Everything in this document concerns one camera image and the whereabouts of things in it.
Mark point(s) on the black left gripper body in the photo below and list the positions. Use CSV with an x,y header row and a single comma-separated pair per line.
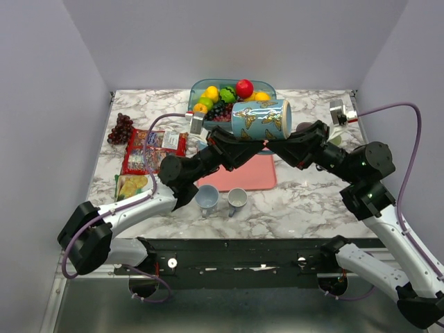
x,y
205,161

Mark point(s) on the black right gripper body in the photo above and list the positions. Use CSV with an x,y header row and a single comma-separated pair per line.
x,y
335,160

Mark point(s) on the purple ceramic mug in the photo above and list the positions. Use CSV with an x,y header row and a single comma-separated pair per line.
x,y
303,126

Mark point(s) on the green ceramic mug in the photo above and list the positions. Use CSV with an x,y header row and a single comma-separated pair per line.
x,y
336,140

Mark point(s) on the grey ceramic mug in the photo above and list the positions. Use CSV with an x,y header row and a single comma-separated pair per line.
x,y
207,198

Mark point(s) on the blue-bottom beige mug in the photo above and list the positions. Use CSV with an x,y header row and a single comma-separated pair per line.
x,y
262,120

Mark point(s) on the small grey-purple mug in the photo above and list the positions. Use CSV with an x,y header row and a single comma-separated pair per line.
x,y
237,199

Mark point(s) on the light blue faceted mug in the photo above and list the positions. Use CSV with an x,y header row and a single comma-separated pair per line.
x,y
201,145

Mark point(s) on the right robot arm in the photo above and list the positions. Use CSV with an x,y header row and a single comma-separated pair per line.
x,y
416,288

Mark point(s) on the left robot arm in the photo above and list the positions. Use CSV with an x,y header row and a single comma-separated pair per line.
x,y
88,235

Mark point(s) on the colourful candy bag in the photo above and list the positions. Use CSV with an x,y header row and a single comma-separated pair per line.
x,y
160,143

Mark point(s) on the pink plastic tray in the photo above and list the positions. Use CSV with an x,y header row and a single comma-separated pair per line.
x,y
255,175

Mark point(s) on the dark grapes in container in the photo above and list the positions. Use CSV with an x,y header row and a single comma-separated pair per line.
x,y
221,112

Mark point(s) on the Chuba cassava chips bag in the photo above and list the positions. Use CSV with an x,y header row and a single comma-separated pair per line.
x,y
130,185

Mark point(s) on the green toy lime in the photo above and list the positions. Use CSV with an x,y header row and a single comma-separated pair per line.
x,y
207,102

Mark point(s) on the small orange toy fruit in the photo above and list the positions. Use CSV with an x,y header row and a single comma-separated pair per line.
x,y
200,108

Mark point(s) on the green toy watermelon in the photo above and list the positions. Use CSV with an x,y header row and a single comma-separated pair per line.
x,y
228,94

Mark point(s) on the yellow toy lemon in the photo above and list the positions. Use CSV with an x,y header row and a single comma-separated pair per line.
x,y
212,93

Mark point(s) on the red grape bunch on table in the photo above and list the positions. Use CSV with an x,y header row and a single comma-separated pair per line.
x,y
122,131

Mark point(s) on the red toy apple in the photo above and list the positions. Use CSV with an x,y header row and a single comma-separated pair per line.
x,y
244,88

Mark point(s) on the teal plastic fruit container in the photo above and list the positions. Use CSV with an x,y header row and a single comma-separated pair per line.
x,y
198,88

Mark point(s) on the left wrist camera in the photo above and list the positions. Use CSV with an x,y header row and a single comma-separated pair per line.
x,y
196,125

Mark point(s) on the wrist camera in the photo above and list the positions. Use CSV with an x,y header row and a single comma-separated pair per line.
x,y
196,125
341,118

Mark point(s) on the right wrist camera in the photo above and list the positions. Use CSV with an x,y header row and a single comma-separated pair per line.
x,y
341,118

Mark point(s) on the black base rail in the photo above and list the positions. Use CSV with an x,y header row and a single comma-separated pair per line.
x,y
245,263

